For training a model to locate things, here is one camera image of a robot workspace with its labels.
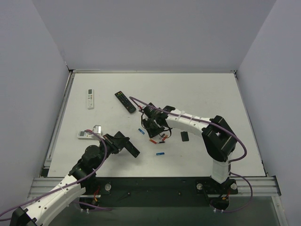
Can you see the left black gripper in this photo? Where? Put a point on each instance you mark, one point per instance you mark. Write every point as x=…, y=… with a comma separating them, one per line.
x=120, y=142

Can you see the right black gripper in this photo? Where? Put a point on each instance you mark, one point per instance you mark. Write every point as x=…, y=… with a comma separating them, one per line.
x=152, y=123

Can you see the black TV remote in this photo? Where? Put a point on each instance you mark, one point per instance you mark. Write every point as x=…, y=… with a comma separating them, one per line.
x=125, y=102

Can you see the white air conditioner remote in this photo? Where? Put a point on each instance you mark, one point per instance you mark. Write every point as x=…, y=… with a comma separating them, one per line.
x=90, y=99

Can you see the white remote lying sideways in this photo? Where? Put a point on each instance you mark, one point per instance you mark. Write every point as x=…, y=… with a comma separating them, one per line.
x=85, y=135

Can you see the black battery cover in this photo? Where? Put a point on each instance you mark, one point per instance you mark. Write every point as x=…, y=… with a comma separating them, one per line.
x=185, y=136

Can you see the aluminium frame rail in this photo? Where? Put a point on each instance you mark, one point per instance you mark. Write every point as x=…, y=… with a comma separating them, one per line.
x=262, y=186

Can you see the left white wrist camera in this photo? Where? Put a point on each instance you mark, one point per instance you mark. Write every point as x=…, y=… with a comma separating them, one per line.
x=97, y=129

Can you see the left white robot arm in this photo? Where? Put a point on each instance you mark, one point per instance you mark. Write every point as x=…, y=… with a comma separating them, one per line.
x=82, y=175

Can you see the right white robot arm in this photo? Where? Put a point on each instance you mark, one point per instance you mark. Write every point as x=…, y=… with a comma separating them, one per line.
x=219, y=144

